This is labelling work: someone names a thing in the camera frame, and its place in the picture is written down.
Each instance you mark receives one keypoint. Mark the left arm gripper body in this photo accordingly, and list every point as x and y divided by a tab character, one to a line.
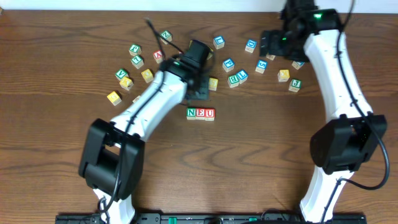
196	89

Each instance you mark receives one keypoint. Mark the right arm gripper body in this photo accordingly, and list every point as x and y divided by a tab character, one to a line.
265	43

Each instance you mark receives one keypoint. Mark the red letter E block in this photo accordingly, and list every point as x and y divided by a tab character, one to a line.
200	114

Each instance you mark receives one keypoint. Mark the green letter N block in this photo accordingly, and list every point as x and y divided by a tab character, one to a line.
191	113

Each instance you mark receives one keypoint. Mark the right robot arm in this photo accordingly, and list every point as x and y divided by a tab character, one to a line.
352	131

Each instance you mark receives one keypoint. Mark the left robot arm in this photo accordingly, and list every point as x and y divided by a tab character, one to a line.
113	154

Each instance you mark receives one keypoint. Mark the yellow letter S block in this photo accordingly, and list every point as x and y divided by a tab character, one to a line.
213	84

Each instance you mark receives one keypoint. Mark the blue letter D block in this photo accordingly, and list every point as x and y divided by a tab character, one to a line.
250	45

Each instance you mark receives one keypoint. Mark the blue number 5 block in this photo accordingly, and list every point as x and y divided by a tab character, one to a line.
261	66

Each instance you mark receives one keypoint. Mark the blue number 2 block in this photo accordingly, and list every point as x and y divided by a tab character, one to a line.
297	65

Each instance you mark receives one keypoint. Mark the yellow block with animal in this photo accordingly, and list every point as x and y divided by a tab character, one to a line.
210	55

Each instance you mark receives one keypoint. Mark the green letter B block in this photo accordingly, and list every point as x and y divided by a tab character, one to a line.
233	81

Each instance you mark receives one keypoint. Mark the blue letter P block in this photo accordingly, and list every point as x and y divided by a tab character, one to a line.
228	65

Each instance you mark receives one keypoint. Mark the green letter J block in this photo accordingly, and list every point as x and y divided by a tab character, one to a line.
295	85

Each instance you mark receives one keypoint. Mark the red letter A block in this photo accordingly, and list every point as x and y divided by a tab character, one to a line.
158	56

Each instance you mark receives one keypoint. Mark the yellow letter O block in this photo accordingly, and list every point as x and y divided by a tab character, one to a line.
147	75

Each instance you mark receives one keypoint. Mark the green letter Z block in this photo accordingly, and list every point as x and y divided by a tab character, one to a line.
166	36

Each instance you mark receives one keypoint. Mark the yellow letter K block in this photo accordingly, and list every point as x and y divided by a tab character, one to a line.
126	83

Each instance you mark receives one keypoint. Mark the green letter V block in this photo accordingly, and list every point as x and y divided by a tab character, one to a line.
121	73

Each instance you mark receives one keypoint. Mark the yellow letter G block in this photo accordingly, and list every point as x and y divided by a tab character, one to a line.
114	98

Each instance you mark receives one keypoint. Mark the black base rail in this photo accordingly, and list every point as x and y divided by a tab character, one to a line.
156	218

